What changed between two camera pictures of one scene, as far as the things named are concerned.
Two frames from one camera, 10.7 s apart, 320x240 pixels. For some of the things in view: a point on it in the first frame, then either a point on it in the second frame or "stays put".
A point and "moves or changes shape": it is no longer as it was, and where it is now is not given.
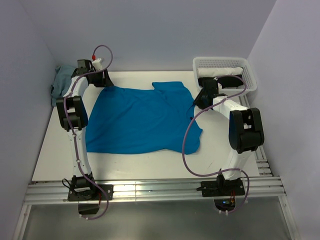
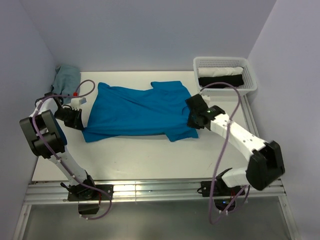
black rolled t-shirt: [225, 81] stays put
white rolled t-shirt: [218, 72] stays put
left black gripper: [107, 81] → [77, 122]
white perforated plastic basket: [236, 62] stays put
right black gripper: [198, 100] → [191, 124]
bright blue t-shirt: [128, 121] moves or changes shape
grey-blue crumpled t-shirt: [62, 77] stays put
